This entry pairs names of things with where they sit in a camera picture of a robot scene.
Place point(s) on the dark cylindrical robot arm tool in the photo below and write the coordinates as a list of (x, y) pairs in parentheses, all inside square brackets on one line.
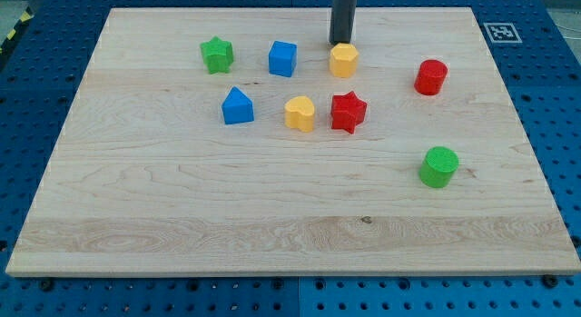
[(342, 21)]

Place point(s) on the light wooden board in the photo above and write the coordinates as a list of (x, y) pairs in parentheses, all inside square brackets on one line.
[(147, 180)]

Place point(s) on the yellow heart block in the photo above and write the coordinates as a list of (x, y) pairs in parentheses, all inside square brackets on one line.
[(299, 114)]

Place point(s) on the blue triangle block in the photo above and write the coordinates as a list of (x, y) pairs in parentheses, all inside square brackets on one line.
[(237, 107)]

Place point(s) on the red star block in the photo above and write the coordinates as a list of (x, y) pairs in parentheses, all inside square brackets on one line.
[(347, 112)]

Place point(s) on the blue cube block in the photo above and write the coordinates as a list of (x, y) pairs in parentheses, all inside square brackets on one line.
[(282, 58)]

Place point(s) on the yellow hexagon block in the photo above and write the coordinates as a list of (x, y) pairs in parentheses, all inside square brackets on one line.
[(343, 60)]

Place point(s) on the green star block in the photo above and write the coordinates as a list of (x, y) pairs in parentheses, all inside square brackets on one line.
[(217, 55)]

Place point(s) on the green cylinder block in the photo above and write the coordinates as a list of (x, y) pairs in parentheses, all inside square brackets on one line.
[(438, 167)]

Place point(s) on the red cylinder block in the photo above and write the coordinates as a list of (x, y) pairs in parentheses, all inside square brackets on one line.
[(431, 76)]

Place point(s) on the white fiducial marker tag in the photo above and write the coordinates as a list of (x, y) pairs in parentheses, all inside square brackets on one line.
[(502, 33)]

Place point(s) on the yellow black hazard tape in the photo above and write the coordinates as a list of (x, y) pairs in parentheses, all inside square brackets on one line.
[(17, 32)]

